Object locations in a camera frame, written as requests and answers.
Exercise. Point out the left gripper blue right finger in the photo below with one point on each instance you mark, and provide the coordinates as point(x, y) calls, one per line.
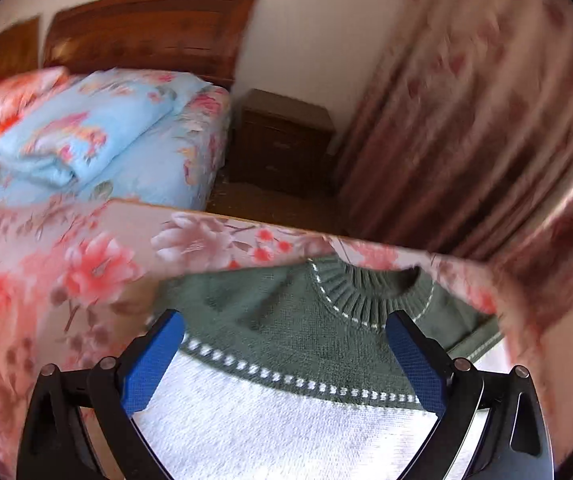
point(422, 359)

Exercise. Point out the dark wooden headboard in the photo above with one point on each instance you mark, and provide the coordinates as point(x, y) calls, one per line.
point(201, 37)

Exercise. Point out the dark wooden nightstand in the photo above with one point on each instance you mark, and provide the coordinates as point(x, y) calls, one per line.
point(281, 144)

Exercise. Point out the pink floral bed sheet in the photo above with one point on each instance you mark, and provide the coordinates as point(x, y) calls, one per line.
point(79, 281)

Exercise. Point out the small wooden headboard panel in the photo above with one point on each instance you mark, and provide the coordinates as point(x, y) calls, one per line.
point(19, 48)

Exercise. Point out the light blue folded quilt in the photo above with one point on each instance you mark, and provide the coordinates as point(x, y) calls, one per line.
point(75, 134)

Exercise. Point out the light blue floral bedspread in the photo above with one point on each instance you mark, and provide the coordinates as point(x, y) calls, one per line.
point(172, 164)

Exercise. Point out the green and white knit sweater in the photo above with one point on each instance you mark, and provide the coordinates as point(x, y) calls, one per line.
point(286, 373)

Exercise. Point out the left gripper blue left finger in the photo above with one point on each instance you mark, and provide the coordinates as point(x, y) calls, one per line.
point(145, 361)

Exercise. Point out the pink floral curtain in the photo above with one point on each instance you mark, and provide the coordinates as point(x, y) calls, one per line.
point(463, 142)

